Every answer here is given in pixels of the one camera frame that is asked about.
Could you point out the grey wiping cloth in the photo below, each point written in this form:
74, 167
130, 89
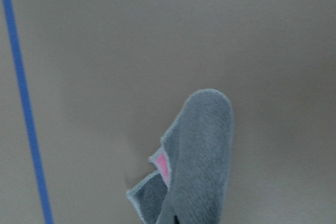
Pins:
192, 164

